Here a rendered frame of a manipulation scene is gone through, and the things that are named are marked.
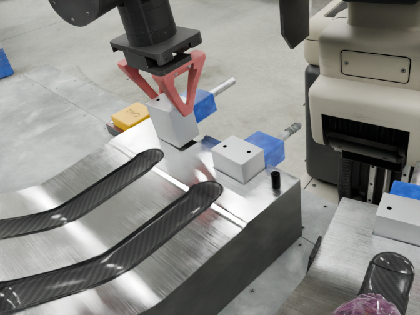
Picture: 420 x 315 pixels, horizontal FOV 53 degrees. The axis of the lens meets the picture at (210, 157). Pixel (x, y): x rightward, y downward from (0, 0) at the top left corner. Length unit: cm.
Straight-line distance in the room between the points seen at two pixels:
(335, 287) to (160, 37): 31
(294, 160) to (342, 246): 152
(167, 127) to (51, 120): 42
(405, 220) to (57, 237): 35
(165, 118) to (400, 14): 45
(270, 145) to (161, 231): 16
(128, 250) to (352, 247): 23
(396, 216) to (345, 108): 41
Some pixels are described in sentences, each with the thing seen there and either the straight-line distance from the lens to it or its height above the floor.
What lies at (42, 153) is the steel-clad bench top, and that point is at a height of 80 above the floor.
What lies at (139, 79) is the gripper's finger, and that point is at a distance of 54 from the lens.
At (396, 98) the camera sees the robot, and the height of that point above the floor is 80.
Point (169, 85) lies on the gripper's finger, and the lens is 48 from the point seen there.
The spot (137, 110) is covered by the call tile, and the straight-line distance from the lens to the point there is 77.
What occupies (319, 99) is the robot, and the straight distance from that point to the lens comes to 84.
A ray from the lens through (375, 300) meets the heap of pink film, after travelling 38.
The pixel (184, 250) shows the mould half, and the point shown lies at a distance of 42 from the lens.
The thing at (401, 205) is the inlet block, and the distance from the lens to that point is 46.
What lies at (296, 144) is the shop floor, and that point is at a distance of 207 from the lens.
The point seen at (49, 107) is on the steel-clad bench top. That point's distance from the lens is 98.
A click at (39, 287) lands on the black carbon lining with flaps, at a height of 91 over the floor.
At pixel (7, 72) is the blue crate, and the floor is 3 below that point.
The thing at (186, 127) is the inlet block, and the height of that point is 91.
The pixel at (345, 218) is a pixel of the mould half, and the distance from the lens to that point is 48.
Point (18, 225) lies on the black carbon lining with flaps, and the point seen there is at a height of 90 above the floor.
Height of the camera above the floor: 119
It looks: 36 degrees down
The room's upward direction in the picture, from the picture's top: 10 degrees counter-clockwise
